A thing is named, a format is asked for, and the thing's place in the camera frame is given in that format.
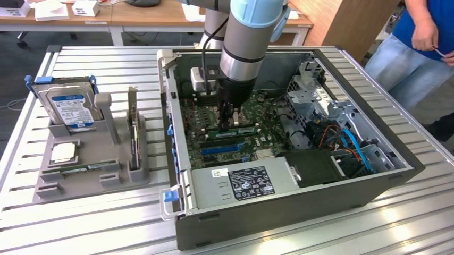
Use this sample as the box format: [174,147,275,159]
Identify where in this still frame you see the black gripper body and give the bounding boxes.
[217,77,257,110]

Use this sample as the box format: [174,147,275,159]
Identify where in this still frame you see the green RAM stick white label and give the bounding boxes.
[207,127,261,140]

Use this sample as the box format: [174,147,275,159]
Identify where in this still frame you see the person's right hand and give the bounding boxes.
[413,15,444,53]

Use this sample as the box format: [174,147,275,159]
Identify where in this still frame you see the CPU socket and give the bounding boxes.
[211,106,250,129]

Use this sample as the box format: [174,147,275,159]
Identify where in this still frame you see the green motherboard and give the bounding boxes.
[177,91,297,169]

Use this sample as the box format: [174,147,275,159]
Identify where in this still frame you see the blue expansion slot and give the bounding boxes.
[201,144,250,157]

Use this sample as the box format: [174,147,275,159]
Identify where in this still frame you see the small silver heatsink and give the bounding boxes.
[255,149,277,160]

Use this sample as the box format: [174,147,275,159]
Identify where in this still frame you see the silver metal drive cage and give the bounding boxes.
[286,61,357,126]

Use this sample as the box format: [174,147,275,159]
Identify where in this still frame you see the graphics card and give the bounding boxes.
[127,86,143,171]

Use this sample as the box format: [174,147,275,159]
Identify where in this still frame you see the silver power supply unit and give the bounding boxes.
[185,156,298,210]

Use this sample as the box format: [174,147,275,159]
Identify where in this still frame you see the black fan shroud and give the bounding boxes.
[279,148,350,189]

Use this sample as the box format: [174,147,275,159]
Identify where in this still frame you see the white paper stack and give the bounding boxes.
[182,4,207,24]

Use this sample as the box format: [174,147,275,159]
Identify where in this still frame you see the blue case latch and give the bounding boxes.
[163,189,178,205]

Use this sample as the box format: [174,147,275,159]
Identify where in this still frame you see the wooden cabinet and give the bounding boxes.
[303,0,406,64]

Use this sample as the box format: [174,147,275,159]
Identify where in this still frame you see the dark grey open PC case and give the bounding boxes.
[156,47,426,252]

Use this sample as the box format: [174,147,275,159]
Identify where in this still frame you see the hard disk blue label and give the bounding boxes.
[38,81,98,133]

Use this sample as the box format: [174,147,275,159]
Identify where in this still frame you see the grey parts rack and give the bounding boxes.
[32,84,152,205]

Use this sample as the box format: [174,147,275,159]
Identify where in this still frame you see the silver CPU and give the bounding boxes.
[50,143,82,164]

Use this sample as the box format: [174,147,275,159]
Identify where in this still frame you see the person in blue shirt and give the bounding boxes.
[365,0,454,125]

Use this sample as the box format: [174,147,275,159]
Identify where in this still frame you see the small white box black label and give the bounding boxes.
[71,0,100,17]

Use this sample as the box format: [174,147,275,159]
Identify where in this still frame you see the blue disk caddy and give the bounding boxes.
[24,74,99,112]

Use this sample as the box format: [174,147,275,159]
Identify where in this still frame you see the white flat box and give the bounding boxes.
[34,0,72,22]

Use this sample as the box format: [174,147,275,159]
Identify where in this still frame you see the black chair base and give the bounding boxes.
[15,31,79,49]

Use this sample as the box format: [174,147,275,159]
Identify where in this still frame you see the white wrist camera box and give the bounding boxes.
[190,66,218,93]

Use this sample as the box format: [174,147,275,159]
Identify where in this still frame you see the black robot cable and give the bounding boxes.
[202,13,230,95]

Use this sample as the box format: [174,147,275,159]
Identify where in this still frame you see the wooden desk white frame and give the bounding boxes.
[0,0,315,47]

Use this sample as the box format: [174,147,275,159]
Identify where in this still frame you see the blue data wire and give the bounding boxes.
[339,128,370,171]

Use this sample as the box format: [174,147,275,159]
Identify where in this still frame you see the light blue disk bracket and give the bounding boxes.
[361,142,392,174]

